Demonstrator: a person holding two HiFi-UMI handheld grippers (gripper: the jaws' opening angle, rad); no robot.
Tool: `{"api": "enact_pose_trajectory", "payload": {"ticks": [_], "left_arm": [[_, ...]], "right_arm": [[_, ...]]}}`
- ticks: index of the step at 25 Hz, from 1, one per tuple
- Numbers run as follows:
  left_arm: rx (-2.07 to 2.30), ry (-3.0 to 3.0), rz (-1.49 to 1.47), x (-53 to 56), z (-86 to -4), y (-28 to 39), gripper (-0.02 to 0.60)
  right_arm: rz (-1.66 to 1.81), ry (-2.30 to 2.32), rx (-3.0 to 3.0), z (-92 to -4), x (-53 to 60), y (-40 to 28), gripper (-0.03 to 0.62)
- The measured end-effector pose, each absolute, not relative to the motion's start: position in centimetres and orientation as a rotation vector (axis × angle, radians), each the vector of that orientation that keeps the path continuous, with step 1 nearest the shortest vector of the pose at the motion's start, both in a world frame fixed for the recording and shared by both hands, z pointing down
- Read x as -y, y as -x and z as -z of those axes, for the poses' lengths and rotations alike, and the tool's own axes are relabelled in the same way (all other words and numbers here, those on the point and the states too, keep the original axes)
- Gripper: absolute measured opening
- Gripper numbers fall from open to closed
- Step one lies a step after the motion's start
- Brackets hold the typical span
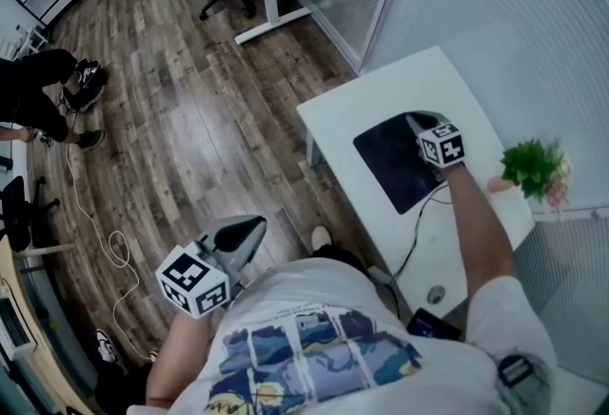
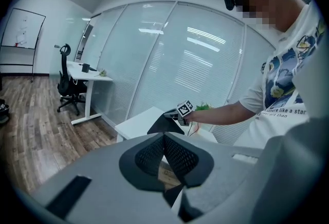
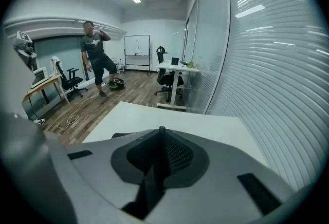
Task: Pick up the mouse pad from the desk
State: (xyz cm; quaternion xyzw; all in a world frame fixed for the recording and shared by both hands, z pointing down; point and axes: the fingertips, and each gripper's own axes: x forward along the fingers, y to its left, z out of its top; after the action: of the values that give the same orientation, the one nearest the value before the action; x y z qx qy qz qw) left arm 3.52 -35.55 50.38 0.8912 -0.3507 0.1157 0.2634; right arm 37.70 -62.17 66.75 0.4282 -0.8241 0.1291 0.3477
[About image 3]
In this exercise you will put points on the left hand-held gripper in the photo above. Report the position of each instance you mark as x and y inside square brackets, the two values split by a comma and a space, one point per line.
[23, 43]

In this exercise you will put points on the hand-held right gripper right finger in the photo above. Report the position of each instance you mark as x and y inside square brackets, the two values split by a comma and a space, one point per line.
[218, 179]

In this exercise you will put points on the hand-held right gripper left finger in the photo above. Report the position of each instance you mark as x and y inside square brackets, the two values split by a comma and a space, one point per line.
[108, 166]

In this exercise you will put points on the white microwave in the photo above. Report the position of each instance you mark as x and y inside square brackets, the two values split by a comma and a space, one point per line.
[39, 76]

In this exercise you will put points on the white cloth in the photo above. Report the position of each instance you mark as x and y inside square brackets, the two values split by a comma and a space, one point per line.
[54, 66]

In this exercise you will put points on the wooden desk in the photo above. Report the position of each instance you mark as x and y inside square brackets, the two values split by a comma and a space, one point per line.
[43, 86]

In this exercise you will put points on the black office chair with armrests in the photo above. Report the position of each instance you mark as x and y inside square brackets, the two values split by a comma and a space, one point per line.
[68, 81]

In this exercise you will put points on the white desk with angled legs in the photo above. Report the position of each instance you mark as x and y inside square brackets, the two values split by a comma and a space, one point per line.
[167, 117]

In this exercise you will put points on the black and white sneaker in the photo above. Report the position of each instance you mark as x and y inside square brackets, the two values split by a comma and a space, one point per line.
[39, 121]

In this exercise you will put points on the black bag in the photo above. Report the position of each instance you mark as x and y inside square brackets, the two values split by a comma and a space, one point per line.
[117, 83]

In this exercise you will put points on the small white stool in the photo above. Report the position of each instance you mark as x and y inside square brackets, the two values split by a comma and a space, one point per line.
[120, 67]

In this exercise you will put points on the black office chair with headrest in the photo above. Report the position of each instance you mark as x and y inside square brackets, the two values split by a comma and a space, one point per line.
[167, 79]

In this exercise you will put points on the whiteboard on black stand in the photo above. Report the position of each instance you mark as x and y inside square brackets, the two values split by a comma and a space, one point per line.
[137, 45]

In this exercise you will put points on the small black box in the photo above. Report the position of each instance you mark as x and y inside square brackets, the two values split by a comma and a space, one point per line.
[175, 61]

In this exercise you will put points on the white desk with pedestal leg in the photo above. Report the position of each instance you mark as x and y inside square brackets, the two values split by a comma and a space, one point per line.
[174, 67]

